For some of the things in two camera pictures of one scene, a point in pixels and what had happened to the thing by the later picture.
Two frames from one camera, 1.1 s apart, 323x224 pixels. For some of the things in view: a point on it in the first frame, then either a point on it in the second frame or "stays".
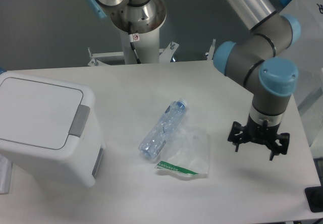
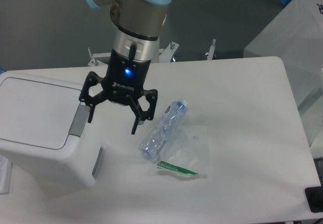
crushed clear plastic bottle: [155, 138] stays
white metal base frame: [165, 54] stays
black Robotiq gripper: [260, 133] → [123, 84]
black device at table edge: [314, 196] stays
